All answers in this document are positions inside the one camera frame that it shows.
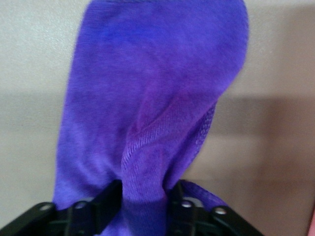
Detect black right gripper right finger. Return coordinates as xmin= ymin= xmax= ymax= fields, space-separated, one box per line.
xmin=169 ymin=180 xmax=266 ymax=236

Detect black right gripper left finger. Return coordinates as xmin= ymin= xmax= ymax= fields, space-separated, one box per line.
xmin=0 ymin=180 xmax=123 ymax=236

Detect purple cloth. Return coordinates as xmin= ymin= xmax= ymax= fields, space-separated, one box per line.
xmin=53 ymin=0 xmax=250 ymax=236

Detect pink plastic bin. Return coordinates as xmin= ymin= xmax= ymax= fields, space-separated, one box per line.
xmin=306 ymin=208 xmax=315 ymax=236

